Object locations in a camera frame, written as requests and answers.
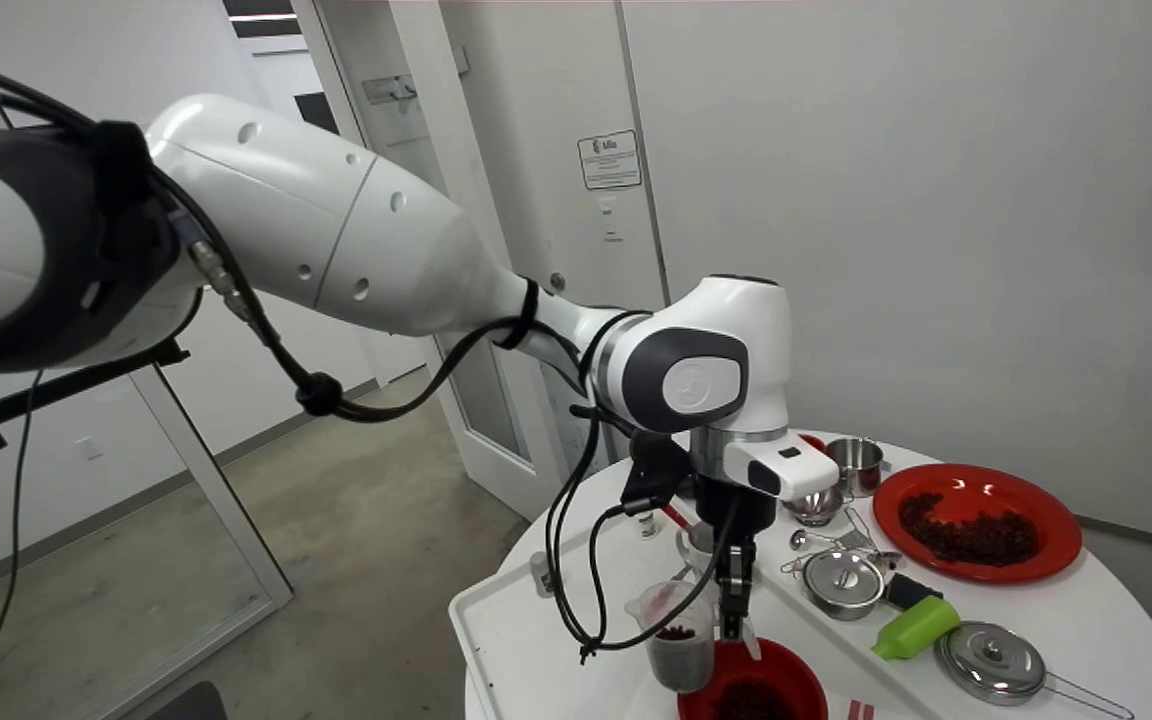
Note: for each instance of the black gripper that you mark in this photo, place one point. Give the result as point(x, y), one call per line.
point(736, 516)

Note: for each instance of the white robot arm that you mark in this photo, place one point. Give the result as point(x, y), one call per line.
point(108, 234)

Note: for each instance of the red bowl with beans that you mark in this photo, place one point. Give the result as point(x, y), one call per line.
point(756, 686)

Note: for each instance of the small steel bowl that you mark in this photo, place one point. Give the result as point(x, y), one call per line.
point(817, 505)

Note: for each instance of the white cloth red stripes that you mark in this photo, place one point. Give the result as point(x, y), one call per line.
point(851, 705)

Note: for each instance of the green plastic bottle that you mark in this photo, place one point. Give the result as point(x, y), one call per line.
point(913, 629)

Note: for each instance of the steel cup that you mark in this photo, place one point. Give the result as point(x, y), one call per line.
point(863, 464)

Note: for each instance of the round white table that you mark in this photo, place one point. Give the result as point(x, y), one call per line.
point(1090, 629)

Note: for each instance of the red plate with beans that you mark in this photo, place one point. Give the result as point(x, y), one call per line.
point(979, 524)

